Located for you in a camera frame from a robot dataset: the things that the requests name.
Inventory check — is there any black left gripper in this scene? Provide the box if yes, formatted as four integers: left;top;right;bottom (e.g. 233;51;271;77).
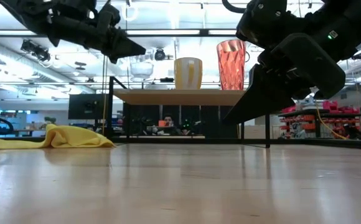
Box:
46;0;147;65

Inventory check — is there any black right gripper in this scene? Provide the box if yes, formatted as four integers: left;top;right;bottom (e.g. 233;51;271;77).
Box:
222;0;346;124

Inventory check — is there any clear glass mug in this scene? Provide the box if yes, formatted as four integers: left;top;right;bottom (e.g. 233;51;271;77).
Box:
128;55;155;83

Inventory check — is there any yellow and white ceramic mug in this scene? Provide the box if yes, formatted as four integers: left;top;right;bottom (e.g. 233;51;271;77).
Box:
174;57;204;91

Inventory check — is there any tall orange faceted tumbler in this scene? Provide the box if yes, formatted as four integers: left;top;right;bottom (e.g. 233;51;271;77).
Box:
216;39;247;91

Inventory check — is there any rack with red bins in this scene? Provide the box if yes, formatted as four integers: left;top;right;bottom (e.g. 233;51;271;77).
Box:
278;100;361;140

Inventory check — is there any black monitor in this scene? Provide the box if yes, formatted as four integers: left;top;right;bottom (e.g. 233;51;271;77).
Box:
68;93;107;121

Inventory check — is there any person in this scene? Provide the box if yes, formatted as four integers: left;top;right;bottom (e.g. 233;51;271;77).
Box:
162;114;176;128

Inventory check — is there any yellow cloth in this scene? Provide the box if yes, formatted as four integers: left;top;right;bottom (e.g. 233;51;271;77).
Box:
0;123;116;151

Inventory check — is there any black ceiling camera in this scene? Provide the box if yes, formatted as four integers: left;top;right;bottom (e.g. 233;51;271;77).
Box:
154;47;167;62

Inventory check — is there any yellow cable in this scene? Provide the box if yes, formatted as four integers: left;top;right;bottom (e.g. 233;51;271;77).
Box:
315;101;349;141

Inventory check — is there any wooden shelf with black frame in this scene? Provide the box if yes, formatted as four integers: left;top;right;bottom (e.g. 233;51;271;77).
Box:
106;76;271;149

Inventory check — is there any black table edge rail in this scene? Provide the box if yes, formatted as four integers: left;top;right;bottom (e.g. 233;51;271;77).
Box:
111;136;361;151

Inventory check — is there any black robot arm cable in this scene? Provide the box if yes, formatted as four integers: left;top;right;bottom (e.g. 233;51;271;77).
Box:
222;0;247;14

